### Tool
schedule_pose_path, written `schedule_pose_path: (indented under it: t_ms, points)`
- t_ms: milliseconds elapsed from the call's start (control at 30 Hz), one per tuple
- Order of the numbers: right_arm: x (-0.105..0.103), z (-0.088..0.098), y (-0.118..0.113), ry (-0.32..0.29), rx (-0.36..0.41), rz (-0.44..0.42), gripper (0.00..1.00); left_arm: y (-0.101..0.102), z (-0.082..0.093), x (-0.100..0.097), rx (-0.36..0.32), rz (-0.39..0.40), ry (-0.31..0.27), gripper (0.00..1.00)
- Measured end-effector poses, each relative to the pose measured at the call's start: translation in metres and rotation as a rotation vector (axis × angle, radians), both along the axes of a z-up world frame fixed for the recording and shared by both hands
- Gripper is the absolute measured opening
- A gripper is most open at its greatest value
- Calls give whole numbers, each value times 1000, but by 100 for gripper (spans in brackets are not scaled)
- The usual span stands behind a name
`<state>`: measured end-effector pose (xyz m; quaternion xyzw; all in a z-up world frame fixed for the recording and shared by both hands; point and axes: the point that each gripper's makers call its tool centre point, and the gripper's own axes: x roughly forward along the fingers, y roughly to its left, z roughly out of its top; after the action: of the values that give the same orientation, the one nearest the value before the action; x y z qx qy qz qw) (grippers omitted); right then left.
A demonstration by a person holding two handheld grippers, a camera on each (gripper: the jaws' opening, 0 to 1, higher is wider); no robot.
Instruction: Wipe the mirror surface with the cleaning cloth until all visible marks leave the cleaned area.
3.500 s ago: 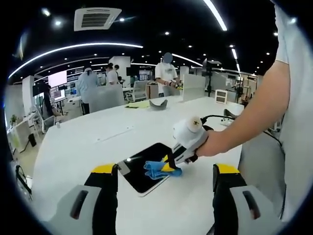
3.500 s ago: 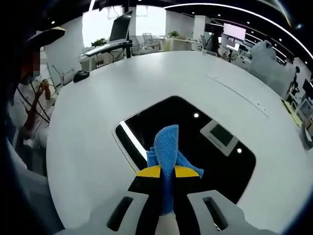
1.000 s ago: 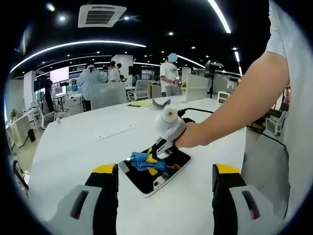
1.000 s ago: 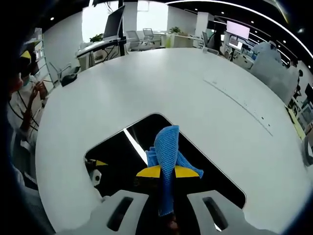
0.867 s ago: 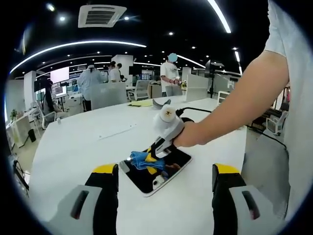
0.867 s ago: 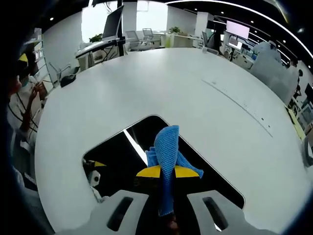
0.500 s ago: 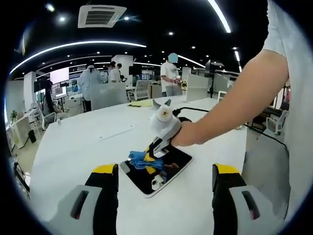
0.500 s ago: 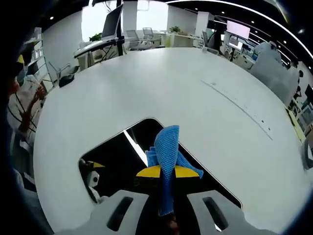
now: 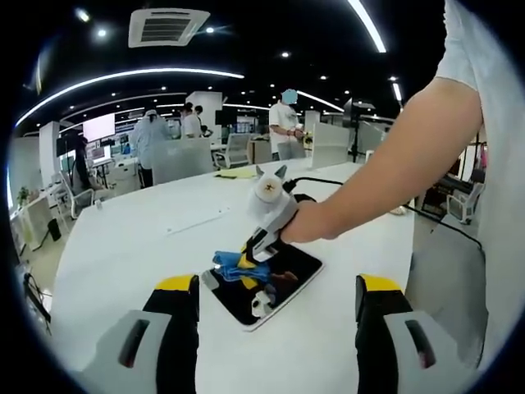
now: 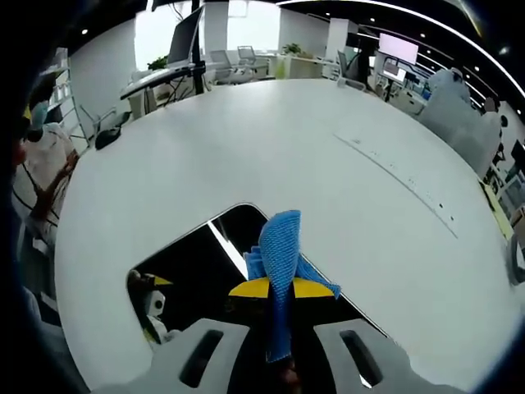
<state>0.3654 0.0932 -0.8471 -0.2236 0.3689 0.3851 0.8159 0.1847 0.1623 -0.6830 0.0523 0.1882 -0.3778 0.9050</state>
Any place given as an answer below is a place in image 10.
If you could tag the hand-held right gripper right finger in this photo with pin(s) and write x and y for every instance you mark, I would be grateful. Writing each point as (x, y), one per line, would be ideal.
(320, 312)

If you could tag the white office desk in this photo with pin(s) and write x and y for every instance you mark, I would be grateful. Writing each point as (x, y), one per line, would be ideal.
(156, 80)

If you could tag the small black device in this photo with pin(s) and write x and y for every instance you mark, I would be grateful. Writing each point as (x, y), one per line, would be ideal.
(108, 138)

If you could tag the grey computer monitor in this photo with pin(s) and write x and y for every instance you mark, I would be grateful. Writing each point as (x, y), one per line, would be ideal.
(182, 39)

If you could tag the white shelf rack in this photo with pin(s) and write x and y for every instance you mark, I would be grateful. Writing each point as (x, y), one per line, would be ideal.
(65, 94)

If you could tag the pink display screen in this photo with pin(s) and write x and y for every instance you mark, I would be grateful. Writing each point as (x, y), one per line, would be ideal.
(398, 48)

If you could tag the blue cleaning cloth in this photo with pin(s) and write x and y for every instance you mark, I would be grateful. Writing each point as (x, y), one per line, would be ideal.
(283, 254)

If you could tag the white low cabinet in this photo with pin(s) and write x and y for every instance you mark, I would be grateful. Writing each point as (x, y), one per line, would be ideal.
(299, 65)

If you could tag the grey office chair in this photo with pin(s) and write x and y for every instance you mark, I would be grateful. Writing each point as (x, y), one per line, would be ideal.
(348, 74)

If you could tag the grey partition panel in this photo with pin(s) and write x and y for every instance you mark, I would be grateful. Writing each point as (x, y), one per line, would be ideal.
(455, 127)

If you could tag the green potted plant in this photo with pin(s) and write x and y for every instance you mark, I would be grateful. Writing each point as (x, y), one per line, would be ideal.
(293, 49)
(158, 63)

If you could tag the person's right hand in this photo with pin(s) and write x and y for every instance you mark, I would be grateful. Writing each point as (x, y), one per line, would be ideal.
(292, 375)

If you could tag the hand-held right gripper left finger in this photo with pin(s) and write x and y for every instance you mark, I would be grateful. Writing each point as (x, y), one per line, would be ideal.
(242, 310)

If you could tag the yellow notepad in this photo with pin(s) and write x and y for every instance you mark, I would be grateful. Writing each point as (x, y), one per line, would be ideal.
(498, 209)

